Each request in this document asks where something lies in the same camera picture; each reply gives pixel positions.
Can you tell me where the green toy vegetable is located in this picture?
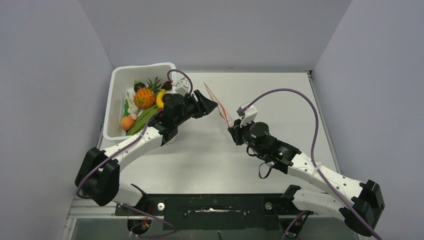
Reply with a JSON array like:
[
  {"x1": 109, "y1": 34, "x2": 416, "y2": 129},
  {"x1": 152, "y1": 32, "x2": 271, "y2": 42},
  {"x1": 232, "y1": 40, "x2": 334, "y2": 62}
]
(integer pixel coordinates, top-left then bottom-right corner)
[{"x1": 126, "y1": 104, "x2": 159, "y2": 136}]

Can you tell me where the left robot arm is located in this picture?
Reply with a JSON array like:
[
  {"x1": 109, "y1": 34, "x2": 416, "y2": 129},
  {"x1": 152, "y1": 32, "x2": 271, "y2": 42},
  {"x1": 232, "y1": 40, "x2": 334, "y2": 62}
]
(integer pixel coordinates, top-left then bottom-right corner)
[{"x1": 75, "y1": 90, "x2": 218, "y2": 207}]

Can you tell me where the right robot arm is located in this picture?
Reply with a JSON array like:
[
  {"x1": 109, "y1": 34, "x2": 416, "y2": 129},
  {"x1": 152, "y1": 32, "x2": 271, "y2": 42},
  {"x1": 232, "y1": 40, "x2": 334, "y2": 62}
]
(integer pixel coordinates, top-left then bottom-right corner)
[{"x1": 227, "y1": 119, "x2": 385, "y2": 239}]

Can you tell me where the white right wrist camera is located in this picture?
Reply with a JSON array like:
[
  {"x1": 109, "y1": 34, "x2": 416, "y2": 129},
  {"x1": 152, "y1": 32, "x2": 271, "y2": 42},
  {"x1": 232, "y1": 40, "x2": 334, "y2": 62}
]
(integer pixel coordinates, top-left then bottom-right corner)
[{"x1": 237, "y1": 102, "x2": 258, "y2": 127}]

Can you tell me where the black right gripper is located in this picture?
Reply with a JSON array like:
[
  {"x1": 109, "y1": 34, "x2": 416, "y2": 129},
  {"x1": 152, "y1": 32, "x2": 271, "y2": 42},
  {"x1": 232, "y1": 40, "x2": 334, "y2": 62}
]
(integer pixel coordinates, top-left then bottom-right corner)
[{"x1": 229, "y1": 116, "x2": 267, "y2": 158}]

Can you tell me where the dark toy mangosteen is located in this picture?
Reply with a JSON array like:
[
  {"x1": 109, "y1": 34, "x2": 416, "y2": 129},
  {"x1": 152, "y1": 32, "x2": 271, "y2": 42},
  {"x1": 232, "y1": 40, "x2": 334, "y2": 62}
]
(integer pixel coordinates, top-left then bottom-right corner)
[{"x1": 133, "y1": 81, "x2": 146, "y2": 93}]

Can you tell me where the clear zip top bag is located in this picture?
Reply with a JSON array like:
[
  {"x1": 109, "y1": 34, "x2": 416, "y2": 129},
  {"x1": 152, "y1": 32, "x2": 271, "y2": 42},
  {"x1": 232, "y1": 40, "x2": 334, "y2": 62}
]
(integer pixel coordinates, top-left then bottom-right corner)
[{"x1": 203, "y1": 82, "x2": 235, "y2": 128}]

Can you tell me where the white plastic bin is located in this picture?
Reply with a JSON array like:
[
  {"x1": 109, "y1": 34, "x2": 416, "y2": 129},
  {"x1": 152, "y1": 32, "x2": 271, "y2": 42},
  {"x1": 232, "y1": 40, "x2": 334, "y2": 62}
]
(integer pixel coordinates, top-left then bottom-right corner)
[{"x1": 102, "y1": 62, "x2": 176, "y2": 142}]

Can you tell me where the yellow toy banana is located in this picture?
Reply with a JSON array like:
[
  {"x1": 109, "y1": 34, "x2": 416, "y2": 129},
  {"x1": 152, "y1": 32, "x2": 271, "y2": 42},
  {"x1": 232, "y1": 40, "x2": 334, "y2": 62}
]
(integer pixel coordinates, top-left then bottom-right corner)
[{"x1": 156, "y1": 89, "x2": 167, "y2": 109}]

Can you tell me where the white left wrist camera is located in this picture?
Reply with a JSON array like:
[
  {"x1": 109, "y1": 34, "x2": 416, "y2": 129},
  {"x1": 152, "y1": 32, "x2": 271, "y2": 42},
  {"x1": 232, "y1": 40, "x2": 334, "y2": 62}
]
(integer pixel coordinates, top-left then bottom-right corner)
[{"x1": 173, "y1": 77, "x2": 191, "y2": 96}]

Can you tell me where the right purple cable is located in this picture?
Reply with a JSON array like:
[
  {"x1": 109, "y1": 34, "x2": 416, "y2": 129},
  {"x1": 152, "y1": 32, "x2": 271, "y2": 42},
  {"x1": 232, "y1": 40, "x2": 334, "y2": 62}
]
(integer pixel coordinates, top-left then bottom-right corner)
[{"x1": 236, "y1": 88, "x2": 383, "y2": 240}]

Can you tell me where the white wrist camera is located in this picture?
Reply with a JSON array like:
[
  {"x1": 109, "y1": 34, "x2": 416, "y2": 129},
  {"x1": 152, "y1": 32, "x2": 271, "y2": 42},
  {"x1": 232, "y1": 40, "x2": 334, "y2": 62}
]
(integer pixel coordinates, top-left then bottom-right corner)
[
  {"x1": 237, "y1": 102, "x2": 258, "y2": 127},
  {"x1": 173, "y1": 77, "x2": 191, "y2": 96}
]

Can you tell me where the orange toy peach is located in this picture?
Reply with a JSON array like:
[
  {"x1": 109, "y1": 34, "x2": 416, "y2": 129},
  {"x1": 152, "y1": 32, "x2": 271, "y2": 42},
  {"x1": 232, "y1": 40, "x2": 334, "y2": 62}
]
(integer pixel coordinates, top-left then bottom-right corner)
[{"x1": 120, "y1": 116, "x2": 135, "y2": 131}]

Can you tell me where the purple cable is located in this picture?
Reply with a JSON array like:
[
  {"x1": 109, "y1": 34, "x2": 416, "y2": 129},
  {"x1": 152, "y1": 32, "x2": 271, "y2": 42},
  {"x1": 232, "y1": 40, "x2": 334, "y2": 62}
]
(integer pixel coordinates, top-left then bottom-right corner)
[
  {"x1": 236, "y1": 88, "x2": 383, "y2": 240},
  {"x1": 75, "y1": 68, "x2": 194, "y2": 200}
]

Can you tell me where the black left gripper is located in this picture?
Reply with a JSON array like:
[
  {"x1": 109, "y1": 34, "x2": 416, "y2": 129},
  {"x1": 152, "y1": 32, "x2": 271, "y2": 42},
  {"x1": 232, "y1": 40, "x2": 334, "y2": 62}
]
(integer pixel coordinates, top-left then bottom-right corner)
[{"x1": 174, "y1": 90, "x2": 217, "y2": 126}]

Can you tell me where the orange toy pineapple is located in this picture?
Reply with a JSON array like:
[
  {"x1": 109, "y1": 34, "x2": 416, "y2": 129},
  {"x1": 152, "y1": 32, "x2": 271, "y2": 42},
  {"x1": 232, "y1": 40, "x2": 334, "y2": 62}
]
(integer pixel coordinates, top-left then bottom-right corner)
[{"x1": 133, "y1": 77, "x2": 163, "y2": 110}]

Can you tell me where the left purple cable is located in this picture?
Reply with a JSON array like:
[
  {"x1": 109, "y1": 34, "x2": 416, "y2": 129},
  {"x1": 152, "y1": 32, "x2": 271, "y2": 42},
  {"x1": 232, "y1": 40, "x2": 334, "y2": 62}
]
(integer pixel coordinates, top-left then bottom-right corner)
[{"x1": 75, "y1": 68, "x2": 194, "y2": 200}]

